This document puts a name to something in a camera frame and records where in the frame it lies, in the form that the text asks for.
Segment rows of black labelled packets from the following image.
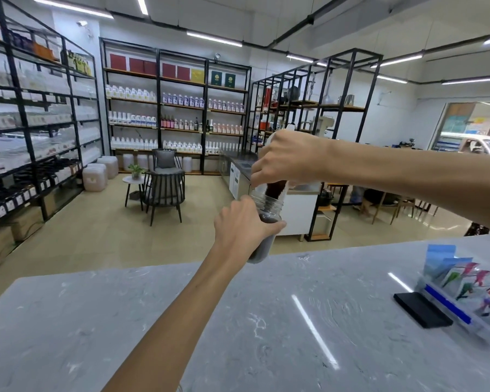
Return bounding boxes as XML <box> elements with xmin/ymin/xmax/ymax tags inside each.
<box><xmin>0</xmin><ymin>158</ymin><xmax>85</xmax><ymax>230</ymax></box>

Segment rows of white bottles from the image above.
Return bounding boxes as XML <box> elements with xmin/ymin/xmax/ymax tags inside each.
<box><xmin>105</xmin><ymin>85</ymin><xmax>159</xmax><ymax>151</ymax></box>

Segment white cabinet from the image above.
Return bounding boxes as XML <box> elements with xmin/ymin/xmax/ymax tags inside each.
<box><xmin>274</xmin><ymin>187</ymin><xmax>324</xmax><ymax>238</ymax></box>

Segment person's left hand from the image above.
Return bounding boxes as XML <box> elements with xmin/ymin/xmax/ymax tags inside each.
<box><xmin>213</xmin><ymin>195</ymin><xmax>287</xmax><ymax>262</ymax></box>

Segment open black metal rack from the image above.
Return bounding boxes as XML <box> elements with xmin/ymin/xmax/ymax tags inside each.
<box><xmin>248</xmin><ymin>48</ymin><xmax>384</xmax><ymax>242</ymax></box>

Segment clear plastic organizer box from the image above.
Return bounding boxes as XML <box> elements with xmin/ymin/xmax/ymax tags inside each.
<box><xmin>416</xmin><ymin>272</ymin><xmax>490</xmax><ymax>346</ymax></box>

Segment clear plastic cup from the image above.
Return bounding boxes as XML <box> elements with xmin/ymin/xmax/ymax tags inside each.
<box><xmin>247</xmin><ymin>190</ymin><xmax>285</xmax><ymax>265</ymax></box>

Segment orange boxes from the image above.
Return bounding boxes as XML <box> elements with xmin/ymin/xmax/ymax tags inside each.
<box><xmin>32</xmin><ymin>42</ymin><xmax>60</xmax><ymax>62</ymax></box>

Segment wooden chair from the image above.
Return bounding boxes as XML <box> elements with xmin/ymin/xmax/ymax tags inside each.
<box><xmin>371</xmin><ymin>191</ymin><xmax>418</xmax><ymax>226</ymax></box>

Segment dark slatted chair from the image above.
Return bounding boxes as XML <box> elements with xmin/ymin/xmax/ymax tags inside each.
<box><xmin>145</xmin><ymin>170</ymin><xmax>186</xmax><ymax>227</ymax></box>

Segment person's right hand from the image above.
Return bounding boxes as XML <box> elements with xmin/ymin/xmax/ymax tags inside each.
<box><xmin>250</xmin><ymin>129</ymin><xmax>332</xmax><ymax>188</ymax></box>

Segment dark purple packets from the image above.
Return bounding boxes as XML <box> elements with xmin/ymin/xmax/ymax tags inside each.
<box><xmin>7</xmin><ymin>29</ymin><xmax>36</xmax><ymax>52</ymax></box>

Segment row of yellow green bottles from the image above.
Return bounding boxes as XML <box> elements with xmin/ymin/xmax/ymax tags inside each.
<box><xmin>66</xmin><ymin>50</ymin><xmax>93</xmax><ymax>76</ymax></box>

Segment grey cushioned armchair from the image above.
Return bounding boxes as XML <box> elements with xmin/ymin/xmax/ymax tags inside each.
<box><xmin>152</xmin><ymin>148</ymin><xmax>185</xmax><ymax>177</ymax></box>

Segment row of large white jugs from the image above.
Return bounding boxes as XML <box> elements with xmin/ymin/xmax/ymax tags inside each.
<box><xmin>122</xmin><ymin>153</ymin><xmax>193</xmax><ymax>174</ymax></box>

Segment beige jerrycan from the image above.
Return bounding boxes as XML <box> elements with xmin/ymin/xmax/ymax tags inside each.
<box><xmin>82</xmin><ymin>163</ymin><xmax>108</xmax><ymax>192</ymax></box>
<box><xmin>97</xmin><ymin>156</ymin><xmax>119</xmax><ymax>180</ymax></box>

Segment tall black metal shelf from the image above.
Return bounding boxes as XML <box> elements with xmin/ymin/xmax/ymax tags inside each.
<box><xmin>0</xmin><ymin>0</ymin><xmax>105</xmax><ymax>278</ymax></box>

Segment row of colourful packets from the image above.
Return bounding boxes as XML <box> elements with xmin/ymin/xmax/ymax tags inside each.
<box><xmin>423</xmin><ymin>244</ymin><xmax>490</xmax><ymax>319</ymax></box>

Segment black flat slab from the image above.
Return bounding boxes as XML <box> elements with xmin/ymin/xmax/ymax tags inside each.
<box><xmin>394</xmin><ymin>292</ymin><xmax>454</xmax><ymax>329</ymax></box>

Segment glass window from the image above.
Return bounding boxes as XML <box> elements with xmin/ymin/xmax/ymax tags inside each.
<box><xmin>430</xmin><ymin>101</ymin><xmax>490</xmax><ymax>157</ymax></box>

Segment person's right forearm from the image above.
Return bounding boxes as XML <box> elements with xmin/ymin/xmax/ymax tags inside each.
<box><xmin>324</xmin><ymin>139</ymin><xmax>490</xmax><ymax>235</ymax></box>

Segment stainless steel counter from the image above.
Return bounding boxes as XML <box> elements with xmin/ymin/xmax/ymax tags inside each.
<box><xmin>220</xmin><ymin>150</ymin><xmax>259</xmax><ymax>200</ymax></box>

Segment person's left forearm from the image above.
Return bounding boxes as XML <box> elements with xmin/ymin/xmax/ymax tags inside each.
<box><xmin>101</xmin><ymin>243</ymin><xmax>247</xmax><ymax>392</ymax></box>

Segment rows of pink label bottles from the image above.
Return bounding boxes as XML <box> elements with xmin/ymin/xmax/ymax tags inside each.
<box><xmin>161</xmin><ymin>92</ymin><xmax>246</xmax><ymax>155</ymax></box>

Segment stacks of clear plastic containers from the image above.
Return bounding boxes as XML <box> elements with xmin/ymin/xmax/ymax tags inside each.
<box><xmin>0</xmin><ymin>49</ymin><xmax>103</xmax><ymax>180</ymax></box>

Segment white car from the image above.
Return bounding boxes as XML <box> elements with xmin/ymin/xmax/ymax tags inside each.
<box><xmin>438</xmin><ymin>133</ymin><xmax>490</xmax><ymax>157</ymax></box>

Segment wide black metal shelf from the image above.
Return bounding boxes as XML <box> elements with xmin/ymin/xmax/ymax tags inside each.
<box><xmin>99</xmin><ymin>37</ymin><xmax>252</xmax><ymax>176</ymax></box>

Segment small round white table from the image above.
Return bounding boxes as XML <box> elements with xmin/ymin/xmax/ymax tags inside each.
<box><xmin>122</xmin><ymin>176</ymin><xmax>148</xmax><ymax>211</ymax></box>

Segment black ceiling pipe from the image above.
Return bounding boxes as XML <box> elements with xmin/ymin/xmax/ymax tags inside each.
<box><xmin>106</xmin><ymin>0</ymin><xmax>356</xmax><ymax>50</ymax></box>

